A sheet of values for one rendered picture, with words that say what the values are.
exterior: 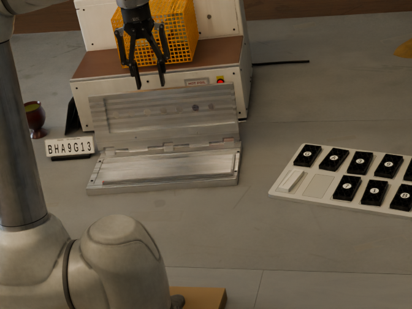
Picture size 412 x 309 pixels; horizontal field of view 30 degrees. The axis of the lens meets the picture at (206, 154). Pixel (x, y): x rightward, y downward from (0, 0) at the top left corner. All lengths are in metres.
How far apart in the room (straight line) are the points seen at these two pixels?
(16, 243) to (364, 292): 0.76
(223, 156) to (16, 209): 0.85
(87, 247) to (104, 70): 1.07
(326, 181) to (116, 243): 0.77
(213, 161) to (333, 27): 1.01
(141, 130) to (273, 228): 0.57
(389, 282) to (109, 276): 0.64
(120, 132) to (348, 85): 0.78
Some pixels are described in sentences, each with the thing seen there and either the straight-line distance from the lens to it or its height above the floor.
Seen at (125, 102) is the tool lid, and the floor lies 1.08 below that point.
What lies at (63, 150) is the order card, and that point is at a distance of 2.47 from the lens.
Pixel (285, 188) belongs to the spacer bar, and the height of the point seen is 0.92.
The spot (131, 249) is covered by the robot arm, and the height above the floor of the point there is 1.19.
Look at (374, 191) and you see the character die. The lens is 2.04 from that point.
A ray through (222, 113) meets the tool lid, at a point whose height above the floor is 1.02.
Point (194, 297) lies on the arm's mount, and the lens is 1.77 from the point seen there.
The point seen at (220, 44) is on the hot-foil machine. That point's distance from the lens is 2.55.
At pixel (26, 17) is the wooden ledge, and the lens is 3.80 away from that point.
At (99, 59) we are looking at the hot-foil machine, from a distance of 2.61.
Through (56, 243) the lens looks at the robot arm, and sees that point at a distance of 1.60.
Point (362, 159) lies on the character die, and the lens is 2.18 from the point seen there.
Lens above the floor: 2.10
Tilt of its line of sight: 31 degrees down
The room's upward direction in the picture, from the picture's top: 10 degrees counter-clockwise
